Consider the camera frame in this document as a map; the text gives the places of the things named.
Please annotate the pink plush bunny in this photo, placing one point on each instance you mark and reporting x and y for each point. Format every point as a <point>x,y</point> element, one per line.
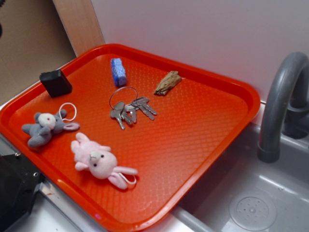
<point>101,162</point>

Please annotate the black box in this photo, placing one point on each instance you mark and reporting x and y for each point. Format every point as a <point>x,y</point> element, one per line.
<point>55,83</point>

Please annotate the grey plush bunny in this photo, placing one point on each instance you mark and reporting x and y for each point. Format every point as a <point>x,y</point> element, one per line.
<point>47,124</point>

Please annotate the brown cardboard panel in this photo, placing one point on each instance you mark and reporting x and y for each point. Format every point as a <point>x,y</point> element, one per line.
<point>33,41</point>

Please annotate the silver key bunch on ring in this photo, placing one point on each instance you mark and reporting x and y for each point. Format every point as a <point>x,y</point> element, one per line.
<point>122,112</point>

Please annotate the orange plastic tray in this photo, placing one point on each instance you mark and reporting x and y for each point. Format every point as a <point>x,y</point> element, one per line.
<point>195,122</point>

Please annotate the wooden plank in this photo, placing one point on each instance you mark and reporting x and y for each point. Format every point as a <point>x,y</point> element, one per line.
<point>80,23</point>

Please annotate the brown dried wood piece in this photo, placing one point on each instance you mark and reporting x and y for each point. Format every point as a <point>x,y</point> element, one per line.
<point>167,83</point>

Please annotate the grey toy faucet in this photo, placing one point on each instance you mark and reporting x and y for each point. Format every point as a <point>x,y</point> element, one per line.
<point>287,107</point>

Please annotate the black metal bracket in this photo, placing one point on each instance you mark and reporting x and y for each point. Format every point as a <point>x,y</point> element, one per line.
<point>19,183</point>

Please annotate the blue sponge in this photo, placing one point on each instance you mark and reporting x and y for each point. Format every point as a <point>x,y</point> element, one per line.
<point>118,72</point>

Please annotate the grey toy sink basin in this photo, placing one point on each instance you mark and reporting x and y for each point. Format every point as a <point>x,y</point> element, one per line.
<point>240,193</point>

